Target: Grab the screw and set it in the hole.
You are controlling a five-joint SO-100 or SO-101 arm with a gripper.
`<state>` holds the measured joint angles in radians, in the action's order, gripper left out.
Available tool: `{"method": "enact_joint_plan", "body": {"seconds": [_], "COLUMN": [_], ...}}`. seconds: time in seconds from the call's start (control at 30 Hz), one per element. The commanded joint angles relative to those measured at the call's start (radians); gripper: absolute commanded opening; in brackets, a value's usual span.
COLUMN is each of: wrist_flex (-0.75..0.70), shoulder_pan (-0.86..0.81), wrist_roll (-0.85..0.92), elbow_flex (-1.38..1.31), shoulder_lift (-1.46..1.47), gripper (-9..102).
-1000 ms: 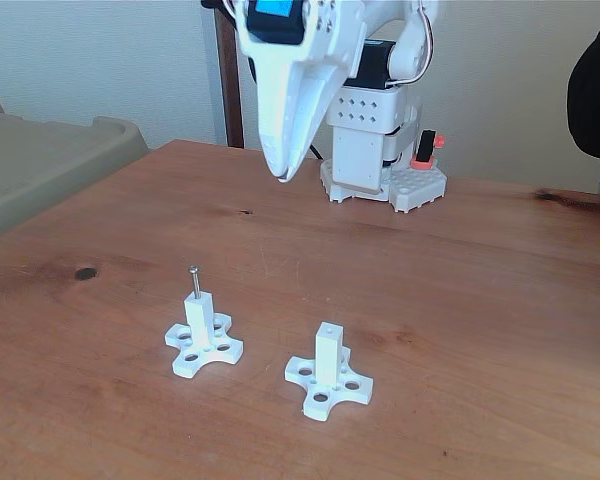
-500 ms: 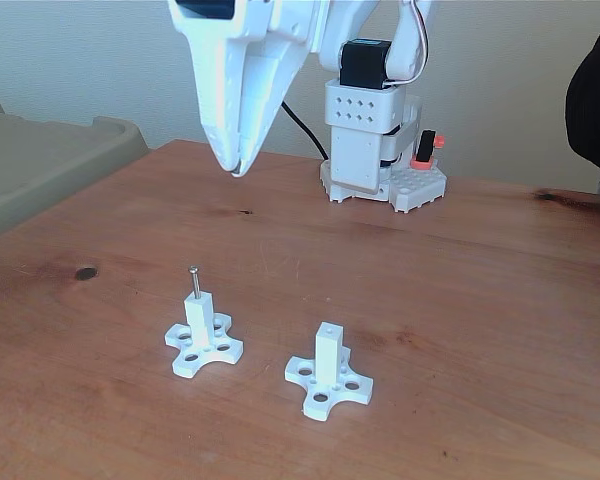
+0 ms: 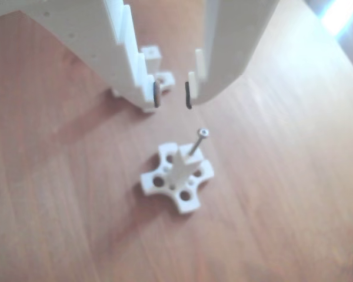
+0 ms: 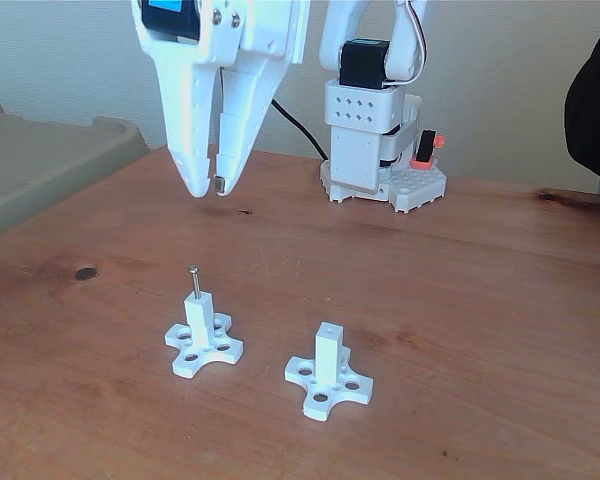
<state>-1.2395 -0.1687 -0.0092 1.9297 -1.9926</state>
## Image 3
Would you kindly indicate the silver metal screw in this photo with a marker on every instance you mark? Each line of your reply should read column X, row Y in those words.
column 197, row 142

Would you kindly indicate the white cross-base peg stand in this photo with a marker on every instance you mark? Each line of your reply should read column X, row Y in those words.
column 179, row 173
column 151, row 55

